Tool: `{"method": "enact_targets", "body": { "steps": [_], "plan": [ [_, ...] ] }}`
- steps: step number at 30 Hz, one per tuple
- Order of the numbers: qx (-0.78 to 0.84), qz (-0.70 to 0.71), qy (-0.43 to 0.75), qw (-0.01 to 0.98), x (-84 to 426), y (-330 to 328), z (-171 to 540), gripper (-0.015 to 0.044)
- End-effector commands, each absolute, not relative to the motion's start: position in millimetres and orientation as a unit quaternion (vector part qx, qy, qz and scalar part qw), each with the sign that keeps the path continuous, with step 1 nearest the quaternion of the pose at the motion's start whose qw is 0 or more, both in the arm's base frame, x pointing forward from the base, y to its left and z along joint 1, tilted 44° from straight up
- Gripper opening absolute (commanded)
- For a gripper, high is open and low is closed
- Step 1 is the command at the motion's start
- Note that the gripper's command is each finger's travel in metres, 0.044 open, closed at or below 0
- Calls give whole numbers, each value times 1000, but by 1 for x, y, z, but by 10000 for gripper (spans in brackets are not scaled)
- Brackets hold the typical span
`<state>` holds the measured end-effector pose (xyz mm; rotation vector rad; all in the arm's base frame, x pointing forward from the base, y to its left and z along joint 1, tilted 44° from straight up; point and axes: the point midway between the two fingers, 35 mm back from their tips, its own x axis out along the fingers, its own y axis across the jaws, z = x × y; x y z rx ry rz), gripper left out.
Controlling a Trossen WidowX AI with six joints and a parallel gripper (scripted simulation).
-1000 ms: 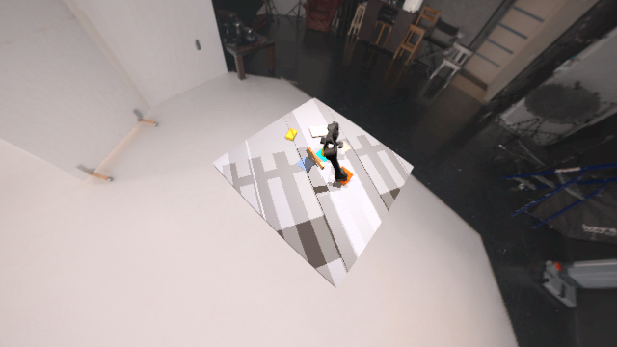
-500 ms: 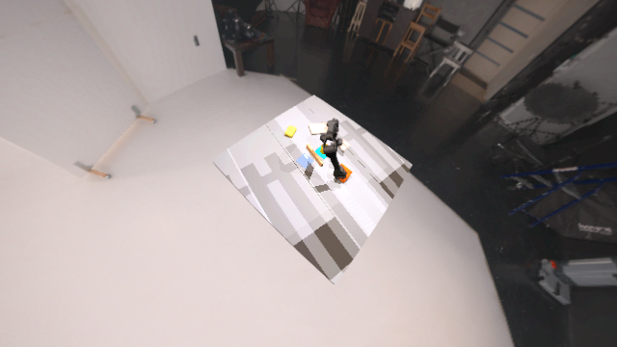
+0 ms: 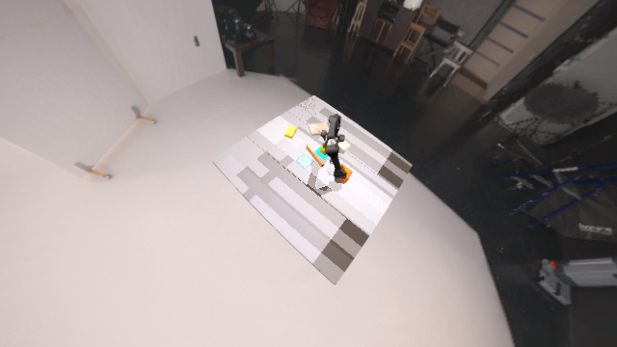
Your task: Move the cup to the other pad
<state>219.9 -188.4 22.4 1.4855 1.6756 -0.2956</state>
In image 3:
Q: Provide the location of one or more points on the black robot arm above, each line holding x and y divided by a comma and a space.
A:
332, 150

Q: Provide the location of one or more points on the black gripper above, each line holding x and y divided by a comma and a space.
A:
340, 138

